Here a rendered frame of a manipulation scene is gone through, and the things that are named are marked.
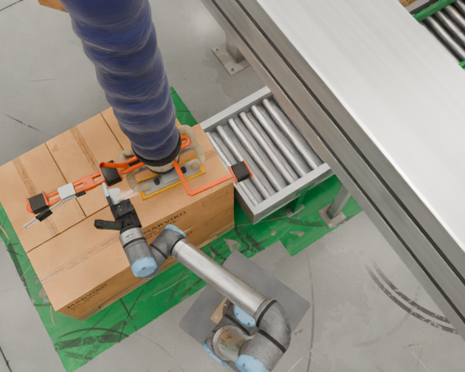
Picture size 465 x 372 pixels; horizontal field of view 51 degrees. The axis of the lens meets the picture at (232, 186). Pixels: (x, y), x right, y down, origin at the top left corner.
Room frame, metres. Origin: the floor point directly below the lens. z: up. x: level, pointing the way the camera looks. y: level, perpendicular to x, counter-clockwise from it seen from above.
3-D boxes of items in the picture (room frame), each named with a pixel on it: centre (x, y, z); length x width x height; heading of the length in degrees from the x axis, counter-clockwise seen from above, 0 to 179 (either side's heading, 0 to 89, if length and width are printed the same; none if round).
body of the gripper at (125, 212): (0.56, 0.41, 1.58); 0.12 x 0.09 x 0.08; 25
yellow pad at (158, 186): (0.90, 0.30, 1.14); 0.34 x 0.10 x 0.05; 114
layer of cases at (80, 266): (1.08, 0.76, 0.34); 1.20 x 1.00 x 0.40; 121
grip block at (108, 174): (0.89, 0.57, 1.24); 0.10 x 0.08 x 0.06; 24
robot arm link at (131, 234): (0.49, 0.38, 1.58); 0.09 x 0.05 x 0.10; 115
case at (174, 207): (0.98, 0.35, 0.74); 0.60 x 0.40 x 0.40; 117
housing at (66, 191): (0.80, 0.77, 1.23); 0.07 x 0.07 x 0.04; 24
